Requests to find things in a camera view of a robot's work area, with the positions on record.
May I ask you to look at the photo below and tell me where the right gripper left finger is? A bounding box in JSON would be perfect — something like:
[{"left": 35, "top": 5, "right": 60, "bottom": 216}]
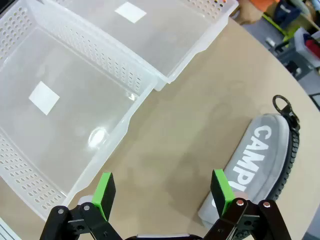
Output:
[{"left": 39, "top": 171, "right": 121, "bottom": 240}]

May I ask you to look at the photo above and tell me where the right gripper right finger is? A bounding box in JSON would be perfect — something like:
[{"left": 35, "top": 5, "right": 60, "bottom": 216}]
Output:
[{"left": 202, "top": 169, "right": 293, "bottom": 240}]

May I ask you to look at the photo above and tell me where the grey Campus pencil case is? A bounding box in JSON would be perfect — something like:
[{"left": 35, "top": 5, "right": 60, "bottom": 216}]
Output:
[{"left": 198, "top": 94, "right": 301, "bottom": 228}]

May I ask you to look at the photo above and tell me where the white perforated plastic basket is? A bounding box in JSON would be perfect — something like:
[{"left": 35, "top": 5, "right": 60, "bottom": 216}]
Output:
[
  {"left": 0, "top": 0, "right": 160, "bottom": 222},
  {"left": 42, "top": 0, "right": 240, "bottom": 92}
]

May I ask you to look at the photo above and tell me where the clear bin with red contents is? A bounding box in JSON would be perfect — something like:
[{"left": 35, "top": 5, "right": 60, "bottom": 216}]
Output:
[{"left": 294, "top": 26, "right": 320, "bottom": 66}]

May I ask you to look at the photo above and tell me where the person in orange hoodie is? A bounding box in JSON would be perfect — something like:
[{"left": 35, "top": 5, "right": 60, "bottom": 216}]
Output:
[{"left": 249, "top": 0, "right": 281, "bottom": 12}]

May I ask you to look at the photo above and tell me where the green plastic frame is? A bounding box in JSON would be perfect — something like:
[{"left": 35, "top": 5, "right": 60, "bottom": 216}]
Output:
[{"left": 262, "top": 13, "right": 298, "bottom": 43}]

